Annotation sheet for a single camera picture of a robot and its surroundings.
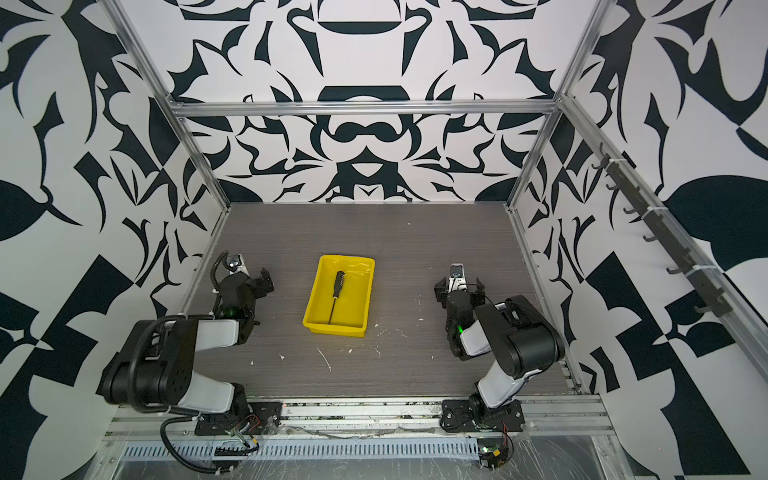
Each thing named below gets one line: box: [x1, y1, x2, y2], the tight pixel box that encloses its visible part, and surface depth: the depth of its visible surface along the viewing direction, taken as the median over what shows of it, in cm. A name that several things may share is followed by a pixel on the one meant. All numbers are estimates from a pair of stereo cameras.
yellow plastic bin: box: [302, 255, 376, 337], surface depth 95 cm
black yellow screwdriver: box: [328, 270, 346, 325], surface depth 98 cm
